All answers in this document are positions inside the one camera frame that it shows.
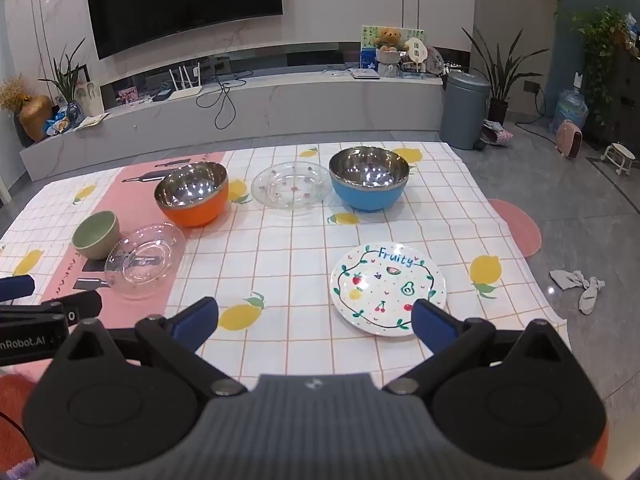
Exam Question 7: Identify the orange steel bowl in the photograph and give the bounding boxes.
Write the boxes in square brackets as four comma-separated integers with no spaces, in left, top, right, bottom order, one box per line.
[153,161,230,228]

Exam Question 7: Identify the blue water jug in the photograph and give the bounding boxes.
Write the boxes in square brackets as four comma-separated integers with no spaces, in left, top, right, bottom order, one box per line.
[554,89,590,133]

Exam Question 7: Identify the green ceramic bowl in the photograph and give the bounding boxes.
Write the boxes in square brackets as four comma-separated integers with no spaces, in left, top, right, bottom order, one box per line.
[71,210,121,261]

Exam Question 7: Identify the white fruit-print plate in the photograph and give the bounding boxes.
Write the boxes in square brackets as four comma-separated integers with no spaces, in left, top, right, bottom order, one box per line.
[329,243,447,337]

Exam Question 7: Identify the white printed bag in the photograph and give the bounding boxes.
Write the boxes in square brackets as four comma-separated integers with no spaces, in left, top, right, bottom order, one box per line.
[75,80,103,116]

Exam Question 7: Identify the grass plant in blue vase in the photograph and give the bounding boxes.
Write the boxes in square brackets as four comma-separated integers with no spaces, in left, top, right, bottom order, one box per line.
[39,37,87,121]

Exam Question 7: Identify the lemon-print checkered tablecloth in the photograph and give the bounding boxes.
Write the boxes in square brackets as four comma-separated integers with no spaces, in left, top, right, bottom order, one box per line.
[0,141,571,386]

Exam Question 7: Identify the blue snack packets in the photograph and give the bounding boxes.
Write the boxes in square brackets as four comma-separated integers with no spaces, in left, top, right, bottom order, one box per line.
[44,110,83,136]

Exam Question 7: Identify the pink printed table mat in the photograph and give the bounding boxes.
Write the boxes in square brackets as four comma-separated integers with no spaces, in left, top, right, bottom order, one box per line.
[10,151,231,386]

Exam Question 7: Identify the loose papers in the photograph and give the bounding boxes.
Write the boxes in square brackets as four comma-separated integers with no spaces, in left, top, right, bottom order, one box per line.
[75,112,111,132]

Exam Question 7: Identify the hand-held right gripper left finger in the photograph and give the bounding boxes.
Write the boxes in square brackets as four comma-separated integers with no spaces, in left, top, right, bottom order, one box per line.
[50,296,248,401]

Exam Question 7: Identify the flower-dotted clear glass plate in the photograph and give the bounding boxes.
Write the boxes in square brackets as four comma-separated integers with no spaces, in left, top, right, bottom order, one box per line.
[250,161,332,211]

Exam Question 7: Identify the grey socks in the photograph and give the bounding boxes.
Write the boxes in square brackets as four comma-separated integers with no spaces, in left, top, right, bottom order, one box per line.
[549,269,607,316]

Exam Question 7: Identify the grey trash bin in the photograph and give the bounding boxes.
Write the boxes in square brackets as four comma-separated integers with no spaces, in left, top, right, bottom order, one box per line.
[440,70,492,151]

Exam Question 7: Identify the long-leaf potted plant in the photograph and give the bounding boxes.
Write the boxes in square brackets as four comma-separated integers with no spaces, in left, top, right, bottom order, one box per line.
[461,27,550,126]

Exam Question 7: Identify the pink space heater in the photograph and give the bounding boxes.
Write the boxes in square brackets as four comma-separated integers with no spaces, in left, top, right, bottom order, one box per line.
[556,120,587,158]

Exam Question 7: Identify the black television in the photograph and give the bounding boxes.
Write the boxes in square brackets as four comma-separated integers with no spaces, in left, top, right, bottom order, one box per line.
[84,0,284,60]

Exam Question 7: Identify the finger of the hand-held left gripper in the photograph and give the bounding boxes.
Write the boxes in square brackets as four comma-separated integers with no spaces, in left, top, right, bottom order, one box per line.
[40,290,104,332]
[0,274,36,311]

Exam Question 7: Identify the scalloped clear glass plate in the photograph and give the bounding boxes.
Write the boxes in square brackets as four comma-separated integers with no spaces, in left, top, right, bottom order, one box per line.
[104,221,187,295]

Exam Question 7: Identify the black cable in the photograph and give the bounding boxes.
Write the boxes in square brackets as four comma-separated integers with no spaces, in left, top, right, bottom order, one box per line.
[195,67,248,131]

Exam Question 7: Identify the blue steel bowl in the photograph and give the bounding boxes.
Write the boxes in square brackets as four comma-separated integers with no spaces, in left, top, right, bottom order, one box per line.
[328,146,411,212]

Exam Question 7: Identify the dark cabinet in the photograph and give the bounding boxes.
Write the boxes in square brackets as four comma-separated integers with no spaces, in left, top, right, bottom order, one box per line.
[590,45,640,156]

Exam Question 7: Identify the green picture card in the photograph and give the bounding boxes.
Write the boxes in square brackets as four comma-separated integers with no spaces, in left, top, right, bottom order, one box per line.
[360,25,426,68]

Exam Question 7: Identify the brown teddy bear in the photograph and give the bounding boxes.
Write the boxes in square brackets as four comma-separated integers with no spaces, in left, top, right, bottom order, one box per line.
[372,26,405,78]

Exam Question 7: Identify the pink round mat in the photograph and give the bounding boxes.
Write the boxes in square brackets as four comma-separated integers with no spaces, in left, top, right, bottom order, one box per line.
[487,199,543,260]

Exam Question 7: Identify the bushy green climbing plant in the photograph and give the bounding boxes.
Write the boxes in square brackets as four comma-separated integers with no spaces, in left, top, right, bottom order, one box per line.
[570,7,636,126]

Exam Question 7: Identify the small white stool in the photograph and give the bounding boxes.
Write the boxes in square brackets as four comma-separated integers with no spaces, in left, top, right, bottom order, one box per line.
[600,142,637,177]

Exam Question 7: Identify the orange fuzzy stool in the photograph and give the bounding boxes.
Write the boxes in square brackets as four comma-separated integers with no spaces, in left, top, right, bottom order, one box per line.
[0,374,51,461]

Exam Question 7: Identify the white round hand fan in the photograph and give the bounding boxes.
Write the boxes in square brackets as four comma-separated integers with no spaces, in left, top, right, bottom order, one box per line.
[402,36,428,72]

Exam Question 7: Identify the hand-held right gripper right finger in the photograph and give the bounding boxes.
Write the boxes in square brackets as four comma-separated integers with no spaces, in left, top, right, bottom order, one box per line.
[382,298,573,401]

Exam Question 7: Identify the patterned slippers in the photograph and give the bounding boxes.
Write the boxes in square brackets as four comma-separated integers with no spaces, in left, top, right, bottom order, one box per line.
[481,120,515,148]

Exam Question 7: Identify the white router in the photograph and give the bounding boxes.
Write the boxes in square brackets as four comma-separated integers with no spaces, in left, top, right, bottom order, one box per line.
[167,62,203,101]

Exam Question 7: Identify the gold vase with dried flowers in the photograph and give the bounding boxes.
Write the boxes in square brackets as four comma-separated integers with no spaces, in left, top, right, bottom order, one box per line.
[0,75,53,142]

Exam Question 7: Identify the grey marble TV console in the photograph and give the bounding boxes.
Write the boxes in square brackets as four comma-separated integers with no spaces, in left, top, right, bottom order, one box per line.
[19,67,446,183]

